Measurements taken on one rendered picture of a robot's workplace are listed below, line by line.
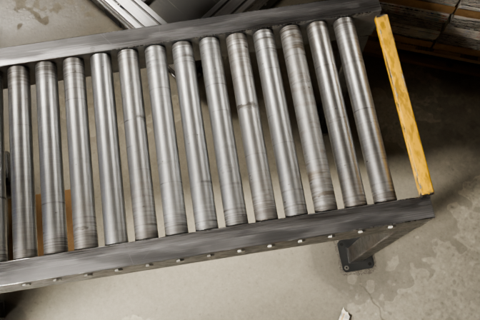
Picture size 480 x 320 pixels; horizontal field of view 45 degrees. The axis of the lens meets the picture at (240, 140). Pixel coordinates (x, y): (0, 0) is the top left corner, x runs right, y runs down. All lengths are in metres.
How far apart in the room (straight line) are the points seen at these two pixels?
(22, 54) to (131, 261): 0.55
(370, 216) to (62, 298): 1.21
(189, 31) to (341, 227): 0.57
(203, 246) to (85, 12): 1.42
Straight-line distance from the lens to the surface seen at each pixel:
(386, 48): 1.37
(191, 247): 1.23
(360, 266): 2.05
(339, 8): 1.43
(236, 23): 1.39
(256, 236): 1.23
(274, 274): 2.02
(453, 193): 2.18
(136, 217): 1.26
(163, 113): 1.31
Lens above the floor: 2.01
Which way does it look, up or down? 72 degrees down
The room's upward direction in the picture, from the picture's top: 4 degrees counter-clockwise
